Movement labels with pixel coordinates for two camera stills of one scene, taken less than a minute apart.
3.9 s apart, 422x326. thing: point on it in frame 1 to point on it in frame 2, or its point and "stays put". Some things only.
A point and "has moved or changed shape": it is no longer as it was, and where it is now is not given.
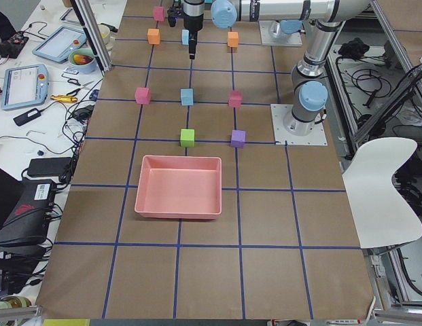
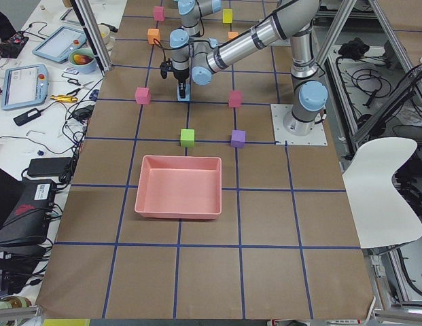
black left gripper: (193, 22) to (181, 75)
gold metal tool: (63, 98) stays put
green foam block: (187, 138) stays put
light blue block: (187, 96) has moved or changed shape
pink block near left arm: (143, 95) stays put
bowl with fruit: (83, 61) stays put
